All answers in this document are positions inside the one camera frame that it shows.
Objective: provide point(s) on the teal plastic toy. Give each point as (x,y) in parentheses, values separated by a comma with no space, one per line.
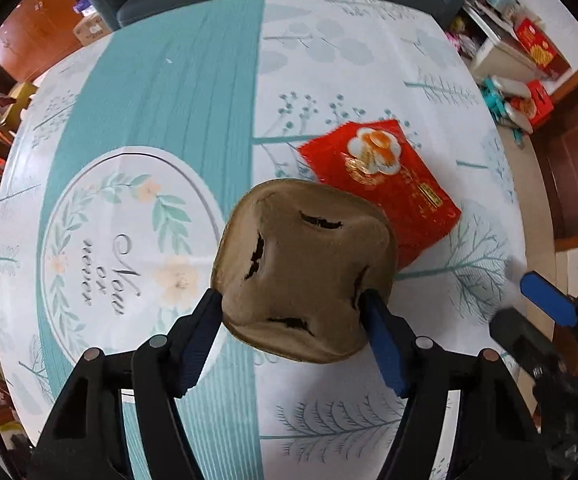
(499,100)

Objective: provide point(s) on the white side cabinet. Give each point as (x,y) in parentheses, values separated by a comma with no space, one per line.
(499,55)

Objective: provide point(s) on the red foil packet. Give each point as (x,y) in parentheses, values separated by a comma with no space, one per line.
(399,180)

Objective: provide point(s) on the large red gift box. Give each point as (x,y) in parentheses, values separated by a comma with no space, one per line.
(539,47)

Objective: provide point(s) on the orange wooden cabinet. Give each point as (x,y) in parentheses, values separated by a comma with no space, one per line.
(39,25)

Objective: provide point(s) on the brown pulp cup holder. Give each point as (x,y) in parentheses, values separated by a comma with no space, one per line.
(309,270)

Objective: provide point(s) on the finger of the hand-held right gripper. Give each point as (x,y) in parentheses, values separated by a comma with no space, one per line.
(514,332)
(549,296)

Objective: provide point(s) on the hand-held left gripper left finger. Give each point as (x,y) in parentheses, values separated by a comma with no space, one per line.
(201,340)

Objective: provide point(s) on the purple white box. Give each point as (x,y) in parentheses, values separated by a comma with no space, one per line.
(85,7)

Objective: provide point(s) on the small red gift box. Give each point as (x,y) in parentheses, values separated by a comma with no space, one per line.
(534,102)

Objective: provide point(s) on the yellow plastic stool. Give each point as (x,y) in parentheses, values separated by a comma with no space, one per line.
(19,97)

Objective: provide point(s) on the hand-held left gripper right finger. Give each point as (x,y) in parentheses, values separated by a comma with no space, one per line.
(384,345)

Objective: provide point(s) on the brown cardboard box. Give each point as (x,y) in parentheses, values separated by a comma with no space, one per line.
(91,30)

